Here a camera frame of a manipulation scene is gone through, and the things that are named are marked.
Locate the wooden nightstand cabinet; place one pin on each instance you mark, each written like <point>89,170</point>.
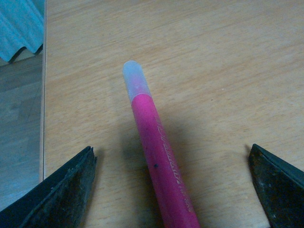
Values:
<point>224,75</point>

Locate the pink marker with clear cap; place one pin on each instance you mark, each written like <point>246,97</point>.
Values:
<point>175,205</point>

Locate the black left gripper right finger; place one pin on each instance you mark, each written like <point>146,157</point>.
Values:
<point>279,187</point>

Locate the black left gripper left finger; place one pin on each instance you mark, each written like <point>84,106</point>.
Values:
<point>59,201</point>

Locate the grey pleated curtain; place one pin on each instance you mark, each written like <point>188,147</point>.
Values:
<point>21,26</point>

